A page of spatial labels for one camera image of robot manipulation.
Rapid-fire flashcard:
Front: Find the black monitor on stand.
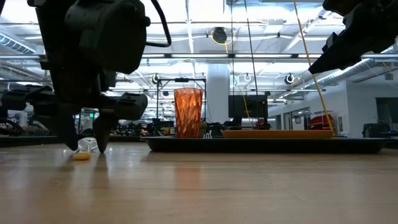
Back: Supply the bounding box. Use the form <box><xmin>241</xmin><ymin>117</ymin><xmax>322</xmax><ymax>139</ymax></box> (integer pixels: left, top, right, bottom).
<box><xmin>228</xmin><ymin>95</ymin><xmax>271</xmax><ymax>130</ymax></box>

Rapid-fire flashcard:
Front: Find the black rectangular tray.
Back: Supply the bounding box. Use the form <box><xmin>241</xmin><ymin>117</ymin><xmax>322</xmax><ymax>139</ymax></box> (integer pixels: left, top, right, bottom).
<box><xmin>140</xmin><ymin>136</ymin><xmax>391</xmax><ymax>154</ymax></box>

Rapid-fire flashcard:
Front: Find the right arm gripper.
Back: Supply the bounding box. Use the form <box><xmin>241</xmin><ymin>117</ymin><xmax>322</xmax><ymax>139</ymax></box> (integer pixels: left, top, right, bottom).
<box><xmin>308</xmin><ymin>0</ymin><xmax>398</xmax><ymax>75</ymax></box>

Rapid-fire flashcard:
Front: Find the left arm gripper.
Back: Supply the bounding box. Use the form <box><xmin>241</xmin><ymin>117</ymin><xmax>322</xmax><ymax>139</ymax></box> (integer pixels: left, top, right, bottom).
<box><xmin>1</xmin><ymin>84</ymin><xmax>149</xmax><ymax>154</ymax></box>

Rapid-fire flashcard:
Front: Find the red storage bin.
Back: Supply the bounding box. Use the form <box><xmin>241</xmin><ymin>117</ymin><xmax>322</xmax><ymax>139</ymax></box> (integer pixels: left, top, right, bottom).
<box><xmin>307</xmin><ymin>114</ymin><xmax>334</xmax><ymax>131</ymax></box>

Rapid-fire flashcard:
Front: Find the orange round plate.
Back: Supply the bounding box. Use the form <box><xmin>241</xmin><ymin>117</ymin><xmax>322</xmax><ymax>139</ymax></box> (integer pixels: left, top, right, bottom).
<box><xmin>221</xmin><ymin>129</ymin><xmax>335</xmax><ymax>139</ymax></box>

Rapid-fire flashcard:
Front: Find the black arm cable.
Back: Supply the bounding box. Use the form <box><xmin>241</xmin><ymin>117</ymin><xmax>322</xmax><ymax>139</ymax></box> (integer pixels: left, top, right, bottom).
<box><xmin>145</xmin><ymin>0</ymin><xmax>172</xmax><ymax>49</ymax></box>

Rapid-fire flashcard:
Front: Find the thin straight black cable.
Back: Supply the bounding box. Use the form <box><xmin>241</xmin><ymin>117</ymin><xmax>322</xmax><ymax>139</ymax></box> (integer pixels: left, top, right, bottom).
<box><xmin>229</xmin><ymin>0</ymin><xmax>234</xmax><ymax>130</ymax></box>

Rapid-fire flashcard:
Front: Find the orange faceted plastic cup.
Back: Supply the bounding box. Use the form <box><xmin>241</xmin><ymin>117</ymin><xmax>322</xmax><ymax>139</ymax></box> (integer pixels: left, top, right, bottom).
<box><xmin>174</xmin><ymin>87</ymin><xmax>204</xmax><ymax>139</ymax></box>

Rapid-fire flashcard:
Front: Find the black aluminium table frame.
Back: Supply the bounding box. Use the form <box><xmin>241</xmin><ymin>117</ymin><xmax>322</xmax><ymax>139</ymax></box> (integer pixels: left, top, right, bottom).
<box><xmin>0</xmin><ymin>135</ymin><xmax>398</xmax><ymax>149</ymax></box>

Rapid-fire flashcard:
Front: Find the silver ventilation duct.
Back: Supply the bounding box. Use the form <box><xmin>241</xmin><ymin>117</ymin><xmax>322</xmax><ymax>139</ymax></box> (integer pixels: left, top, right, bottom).
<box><xmin>303</xmin><ymin>46</ymin><xmax>398</xmax><ymax>90</ymax></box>

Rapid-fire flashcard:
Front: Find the long yellow cable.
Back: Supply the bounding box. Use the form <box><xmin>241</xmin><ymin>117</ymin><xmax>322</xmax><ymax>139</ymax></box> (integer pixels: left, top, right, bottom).
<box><xmin>292</xmin><ymin>0</ymin><xmax>336</xmax><ymax>136</ymax></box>

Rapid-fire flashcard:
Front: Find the long black cable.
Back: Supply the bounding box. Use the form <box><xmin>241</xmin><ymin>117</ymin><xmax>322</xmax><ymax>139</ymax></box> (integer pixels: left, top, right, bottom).
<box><xmin>243</xmin><ymin>0</ymin><xmax>261</xmax><ymax>128</ymax></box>

